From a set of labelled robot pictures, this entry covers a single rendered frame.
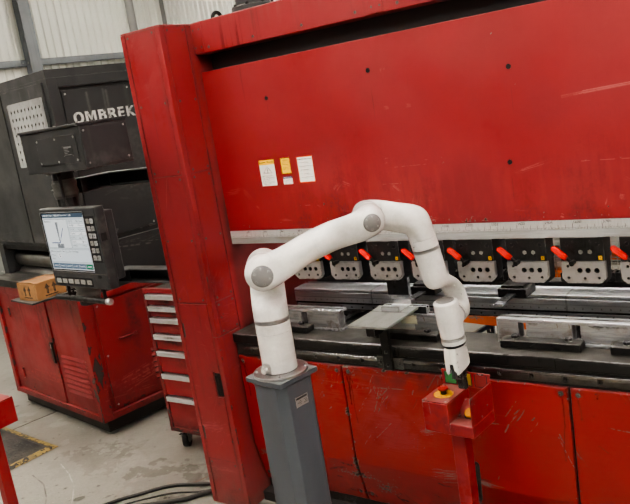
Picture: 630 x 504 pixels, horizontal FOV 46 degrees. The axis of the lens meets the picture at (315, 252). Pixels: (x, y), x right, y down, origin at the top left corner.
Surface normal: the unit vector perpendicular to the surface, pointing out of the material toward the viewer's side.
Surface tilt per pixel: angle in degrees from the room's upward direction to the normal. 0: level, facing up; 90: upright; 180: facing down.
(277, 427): 90
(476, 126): 90
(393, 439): 90
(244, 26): 90
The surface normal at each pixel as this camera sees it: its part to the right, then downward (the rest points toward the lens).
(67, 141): -0.65, 0.26
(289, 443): 0.01, 0.20
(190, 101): 0.81, -0.01
